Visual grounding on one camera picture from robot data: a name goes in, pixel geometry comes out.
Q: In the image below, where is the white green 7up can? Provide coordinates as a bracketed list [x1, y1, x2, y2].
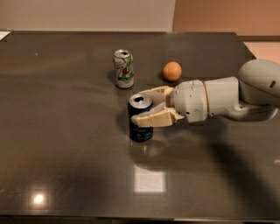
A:
[113, 49, 134, 88]

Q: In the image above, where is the blue pepsi can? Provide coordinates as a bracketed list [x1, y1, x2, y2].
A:
[128, 94, 153, 142]

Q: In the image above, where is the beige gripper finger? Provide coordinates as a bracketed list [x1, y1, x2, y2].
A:
[141, 86, 173, 106]
[130, 102, 184, 128]

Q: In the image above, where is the orange fruit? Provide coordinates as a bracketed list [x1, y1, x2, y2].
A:
[163, 61, 182, 81]

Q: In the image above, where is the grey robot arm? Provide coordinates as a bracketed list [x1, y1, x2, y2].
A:
[130, 59, 280, 127]

